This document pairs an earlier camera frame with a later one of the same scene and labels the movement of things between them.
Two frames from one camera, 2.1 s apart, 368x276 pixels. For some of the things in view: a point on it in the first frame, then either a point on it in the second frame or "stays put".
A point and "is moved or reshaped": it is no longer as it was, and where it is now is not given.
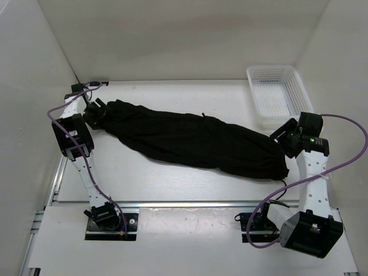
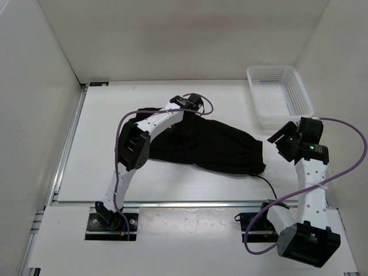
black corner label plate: [98, 83] stays put
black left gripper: [93, 122] to [186, 131]
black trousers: [207, 140] is moved or reshaped
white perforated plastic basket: [279, 95] stays put
